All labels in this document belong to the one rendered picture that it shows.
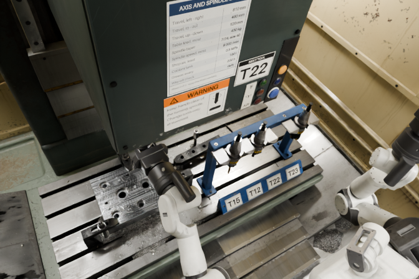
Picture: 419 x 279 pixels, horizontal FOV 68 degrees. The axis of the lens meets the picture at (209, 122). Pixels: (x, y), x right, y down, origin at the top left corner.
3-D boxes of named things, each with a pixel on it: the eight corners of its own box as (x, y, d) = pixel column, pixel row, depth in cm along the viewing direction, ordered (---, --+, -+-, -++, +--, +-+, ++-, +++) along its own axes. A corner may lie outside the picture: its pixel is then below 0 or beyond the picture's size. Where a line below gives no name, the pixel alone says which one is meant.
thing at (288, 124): (301, 131, 125) (302, 130, 124) (291, 136, 123) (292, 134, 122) (290, 119, 129) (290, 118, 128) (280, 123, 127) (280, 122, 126)
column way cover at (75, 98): (159, 111, 165) (156, 27, 125) (66, 143, 146) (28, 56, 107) (156, 105, 167) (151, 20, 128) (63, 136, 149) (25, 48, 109)
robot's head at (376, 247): (385, 254, 80) (391, 230, 76) (370, 283, 74) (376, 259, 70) (359, 241, 84) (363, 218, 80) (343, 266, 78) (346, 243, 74)
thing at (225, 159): (232, 162, 112) (233, 161, 112) (220, 168, 110) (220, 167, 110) (222, 148, 116) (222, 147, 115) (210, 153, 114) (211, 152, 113)
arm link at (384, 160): (424, 146, 94) (400, 170, 100) (390, 129, 96) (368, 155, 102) (430, 167, 85) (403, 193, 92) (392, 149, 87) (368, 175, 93)
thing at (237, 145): (238, 144, 116) (241, 132, 111) (242, 153, 113) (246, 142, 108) (227, 146, 115) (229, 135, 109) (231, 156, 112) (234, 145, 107)
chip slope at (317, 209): (354, 210, 171) (379, 187, 151) (250, 275, 144) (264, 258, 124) (260, 101, 216) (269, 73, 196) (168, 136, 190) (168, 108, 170)
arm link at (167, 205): (179, 189, 98) (189, 231, 96) (154, 196, 92) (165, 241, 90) (191, 186, 93) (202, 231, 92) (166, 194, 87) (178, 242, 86)
